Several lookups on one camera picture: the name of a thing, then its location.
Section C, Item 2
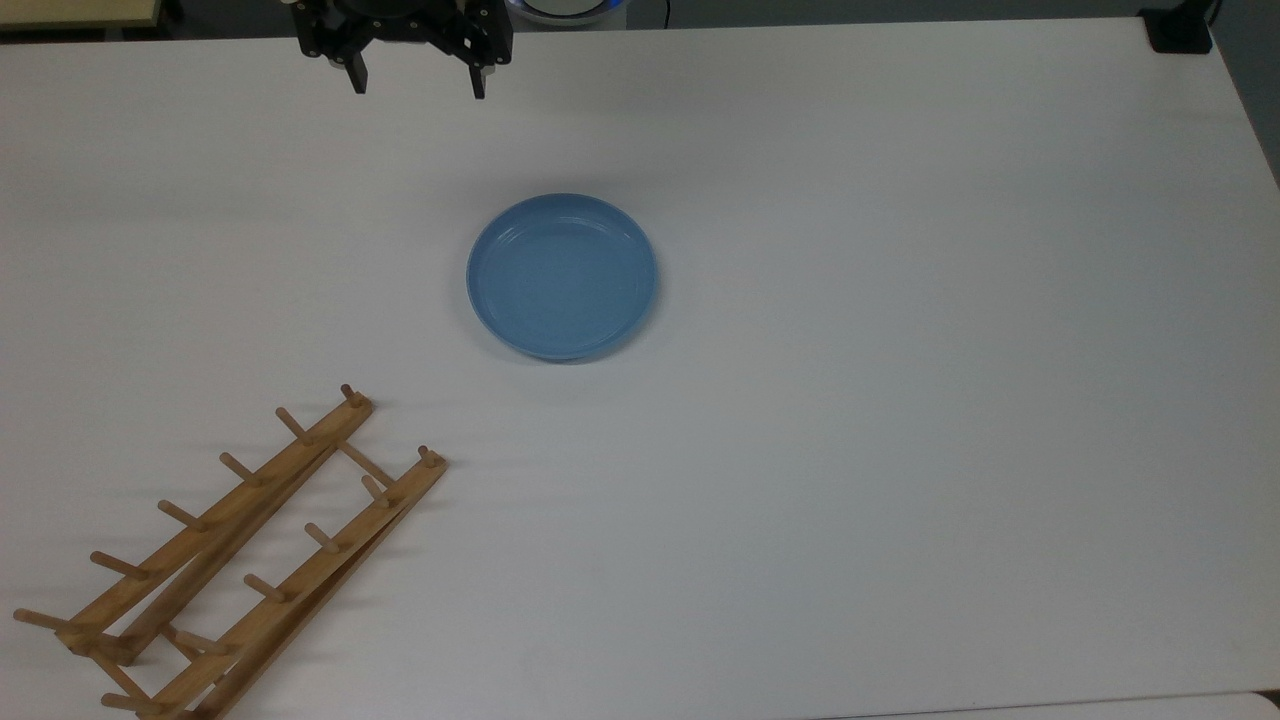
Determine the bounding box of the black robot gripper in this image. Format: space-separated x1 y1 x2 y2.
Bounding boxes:
290 0 516 101

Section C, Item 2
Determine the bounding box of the blue round plate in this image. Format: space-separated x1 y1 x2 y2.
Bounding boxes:
466 193 660 362

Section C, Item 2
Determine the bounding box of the wooden peg plate rack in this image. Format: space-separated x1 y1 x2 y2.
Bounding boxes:
12 383 449 720

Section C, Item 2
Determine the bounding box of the light wooden side table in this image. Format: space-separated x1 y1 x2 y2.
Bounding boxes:
0 0 163 33

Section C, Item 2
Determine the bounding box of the black table clamp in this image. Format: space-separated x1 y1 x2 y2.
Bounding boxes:
1139 4 1217 55

